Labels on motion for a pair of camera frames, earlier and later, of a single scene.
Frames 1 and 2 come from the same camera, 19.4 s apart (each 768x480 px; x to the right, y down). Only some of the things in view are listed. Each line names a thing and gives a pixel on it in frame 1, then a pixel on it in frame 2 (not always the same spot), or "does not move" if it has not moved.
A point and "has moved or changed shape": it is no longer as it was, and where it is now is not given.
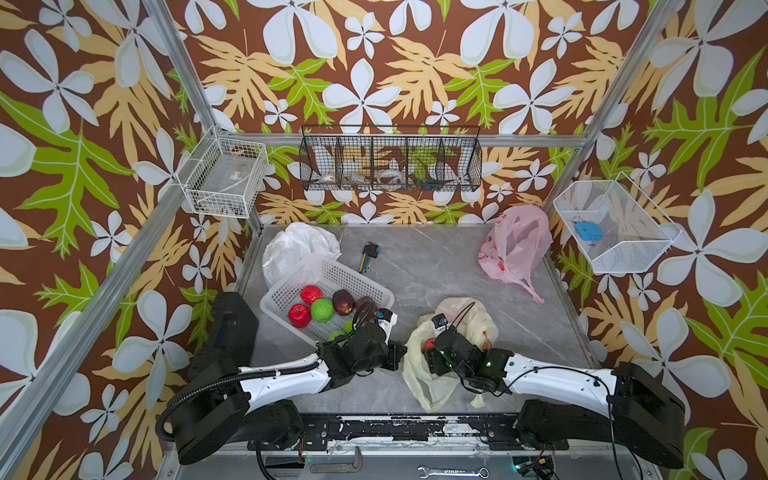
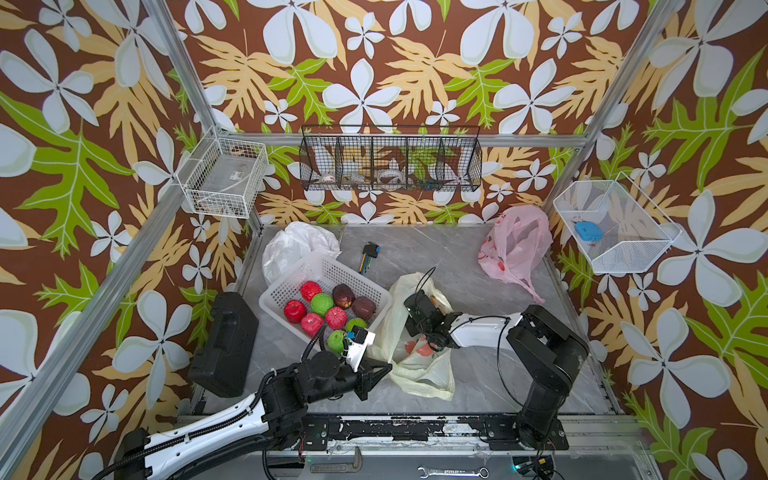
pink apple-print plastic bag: x=515 y=245 does not move
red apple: x=310 y=294 does not move
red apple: x=299 y=315 has moved or changed shape
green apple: x=334 y=334 does not move
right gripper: x=432 y=360 -> x=409 y=328
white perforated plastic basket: x=317 y=301 does not move
